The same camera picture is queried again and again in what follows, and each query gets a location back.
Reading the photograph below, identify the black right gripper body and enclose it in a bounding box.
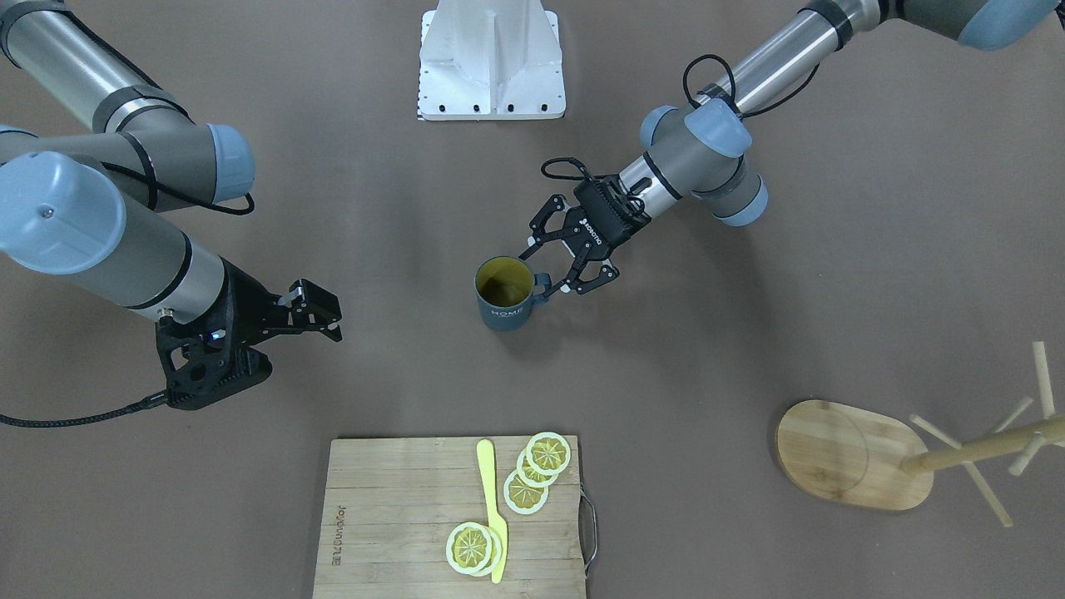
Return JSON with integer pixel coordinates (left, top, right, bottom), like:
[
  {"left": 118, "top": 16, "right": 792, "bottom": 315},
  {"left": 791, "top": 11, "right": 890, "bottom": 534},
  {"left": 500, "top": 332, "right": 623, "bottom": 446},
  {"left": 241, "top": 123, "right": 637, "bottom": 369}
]
[{"left": 199, "top": 260, "right": 290, "bottom": 346}]

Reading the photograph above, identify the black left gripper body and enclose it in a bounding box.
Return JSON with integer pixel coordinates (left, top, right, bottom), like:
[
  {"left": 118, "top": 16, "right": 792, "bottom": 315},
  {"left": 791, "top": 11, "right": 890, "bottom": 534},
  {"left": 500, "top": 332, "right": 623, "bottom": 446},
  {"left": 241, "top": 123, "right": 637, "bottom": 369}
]
[{"left": 559, "top": 176, "right": 651, "bottom": 262}]

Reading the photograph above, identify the dark teal mug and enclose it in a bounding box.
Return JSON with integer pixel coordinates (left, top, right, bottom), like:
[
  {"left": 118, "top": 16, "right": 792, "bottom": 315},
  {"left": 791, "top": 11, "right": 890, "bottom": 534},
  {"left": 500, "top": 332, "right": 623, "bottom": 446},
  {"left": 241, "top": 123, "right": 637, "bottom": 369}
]
[{"left": 474, "top": 255, "right": 552, "bottom": 331}]

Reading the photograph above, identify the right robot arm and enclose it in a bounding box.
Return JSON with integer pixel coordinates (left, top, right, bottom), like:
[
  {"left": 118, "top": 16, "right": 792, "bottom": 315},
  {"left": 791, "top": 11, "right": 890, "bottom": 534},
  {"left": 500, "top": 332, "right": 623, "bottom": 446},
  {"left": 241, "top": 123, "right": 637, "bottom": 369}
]
[{"left": 2, "top": 1, "right": 342, "bottom": 346}]

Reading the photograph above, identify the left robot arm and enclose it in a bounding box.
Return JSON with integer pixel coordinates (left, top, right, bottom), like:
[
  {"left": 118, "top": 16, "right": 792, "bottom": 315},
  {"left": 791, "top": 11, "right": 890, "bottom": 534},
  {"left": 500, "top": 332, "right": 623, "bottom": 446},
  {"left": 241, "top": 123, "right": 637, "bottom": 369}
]
[{"left": 523, "top": 1, "right": 1063, "bottom": 302}]

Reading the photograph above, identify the wooden cup storage rack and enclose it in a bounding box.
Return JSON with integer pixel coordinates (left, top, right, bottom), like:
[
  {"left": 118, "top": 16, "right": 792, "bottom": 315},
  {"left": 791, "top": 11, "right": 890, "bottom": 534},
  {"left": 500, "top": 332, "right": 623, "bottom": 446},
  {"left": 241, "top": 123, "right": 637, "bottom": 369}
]
[{"left": 775, "top": 341, "right": 1064, "bottom": 527}]

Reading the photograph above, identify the wooden cutting board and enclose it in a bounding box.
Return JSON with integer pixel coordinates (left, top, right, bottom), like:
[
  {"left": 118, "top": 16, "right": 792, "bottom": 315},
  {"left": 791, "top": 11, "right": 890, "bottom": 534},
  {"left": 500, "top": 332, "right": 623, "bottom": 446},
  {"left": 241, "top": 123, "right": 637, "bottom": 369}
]
[{"left": 313, "top": 435, "right": 596, "bottom": 598}]

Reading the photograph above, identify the lemon slice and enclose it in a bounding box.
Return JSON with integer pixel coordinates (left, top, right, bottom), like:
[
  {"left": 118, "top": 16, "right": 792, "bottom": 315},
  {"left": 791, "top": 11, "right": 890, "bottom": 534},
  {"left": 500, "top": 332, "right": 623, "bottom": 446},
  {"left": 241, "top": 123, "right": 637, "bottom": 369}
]
[
  {"left": 517, "top": 451, "right": 558, "bottom": 488},
  {"left": 503, "top": 470, "right": 548, "bottom": 515},
  {"left": 524, "top": 431, "right": 573, "bottom": 477},
  {"left": 445, "top": 521, "right": 503, "bottom": 577}
]

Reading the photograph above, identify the yellow plastic knife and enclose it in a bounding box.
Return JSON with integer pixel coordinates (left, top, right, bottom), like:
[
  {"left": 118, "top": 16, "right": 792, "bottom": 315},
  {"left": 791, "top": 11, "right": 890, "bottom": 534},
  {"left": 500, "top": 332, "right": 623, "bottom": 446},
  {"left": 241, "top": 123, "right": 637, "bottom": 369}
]
[{"left": 476, "top": 438, "right": 509, "bottom": 584}]

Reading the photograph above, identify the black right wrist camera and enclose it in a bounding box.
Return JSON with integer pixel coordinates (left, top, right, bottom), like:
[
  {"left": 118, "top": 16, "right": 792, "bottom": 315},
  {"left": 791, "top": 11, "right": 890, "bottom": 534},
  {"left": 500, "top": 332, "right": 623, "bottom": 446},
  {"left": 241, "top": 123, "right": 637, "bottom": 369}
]
[{"left": 155, "top": 317, "right": 271, "bottom": 410}]

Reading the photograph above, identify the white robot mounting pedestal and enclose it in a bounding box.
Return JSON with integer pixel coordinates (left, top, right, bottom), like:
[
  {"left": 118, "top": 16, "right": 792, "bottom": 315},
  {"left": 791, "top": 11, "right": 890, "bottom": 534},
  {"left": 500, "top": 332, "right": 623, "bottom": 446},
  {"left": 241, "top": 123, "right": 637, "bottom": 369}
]
[{"left": 416, "top": 1, "right": 567, "bottom": 122}]

